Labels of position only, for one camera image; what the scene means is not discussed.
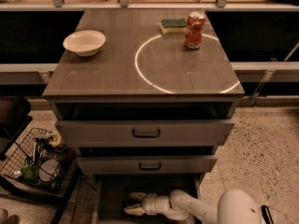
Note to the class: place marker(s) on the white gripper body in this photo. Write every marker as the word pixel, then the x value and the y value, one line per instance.
pixel 150 202

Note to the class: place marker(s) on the green yellow sponge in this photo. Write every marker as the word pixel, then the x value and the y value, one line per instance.
pixel 175 26

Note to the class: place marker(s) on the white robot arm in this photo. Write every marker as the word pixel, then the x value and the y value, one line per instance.
pixel 235 206

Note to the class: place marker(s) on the black wire basket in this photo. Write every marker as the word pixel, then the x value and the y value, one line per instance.
pixel 40 145

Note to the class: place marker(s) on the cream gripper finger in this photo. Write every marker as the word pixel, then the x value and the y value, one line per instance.
pixel 139 196
pixel 134 210

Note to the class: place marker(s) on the black object on floor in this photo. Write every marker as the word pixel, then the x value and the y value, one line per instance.
pixel 266 215

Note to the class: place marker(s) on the white ceramic bowl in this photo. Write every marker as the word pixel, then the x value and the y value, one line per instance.
pixel 85 43

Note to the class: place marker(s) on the top grey drawer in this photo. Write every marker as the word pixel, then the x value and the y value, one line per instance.
pixel 145 133

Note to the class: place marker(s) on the grey drawer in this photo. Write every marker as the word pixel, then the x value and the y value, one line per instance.
pixel 145 133
pixel 146 165
pixel 113 195

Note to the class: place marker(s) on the bottom grey drawer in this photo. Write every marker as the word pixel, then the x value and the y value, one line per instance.
pixel 113 195

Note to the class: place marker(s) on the white cup in basket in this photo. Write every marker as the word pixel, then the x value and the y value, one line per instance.
pixel 49 170

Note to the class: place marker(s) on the green item in basket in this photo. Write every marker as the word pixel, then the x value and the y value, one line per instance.
pixel 29 170

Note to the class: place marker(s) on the crushed red soda can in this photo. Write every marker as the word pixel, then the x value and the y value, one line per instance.
pixel 193 34

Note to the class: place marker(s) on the grey drawer cabinet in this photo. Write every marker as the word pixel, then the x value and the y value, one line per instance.
pixel 142 74

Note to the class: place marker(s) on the middle grey drawer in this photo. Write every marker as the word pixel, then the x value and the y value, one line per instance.
pixel 146 165

